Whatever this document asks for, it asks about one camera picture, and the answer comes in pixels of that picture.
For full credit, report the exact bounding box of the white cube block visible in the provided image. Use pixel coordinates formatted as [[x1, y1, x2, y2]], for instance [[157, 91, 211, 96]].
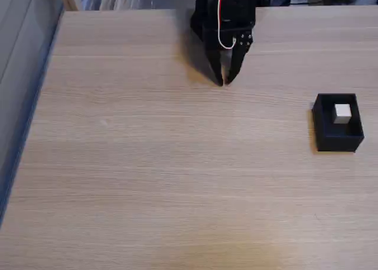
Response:
[[333, 103, 353, 125]]

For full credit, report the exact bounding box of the black open box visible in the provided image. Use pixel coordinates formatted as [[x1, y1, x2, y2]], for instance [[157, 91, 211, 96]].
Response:
[[311, 93, 365, 153]]

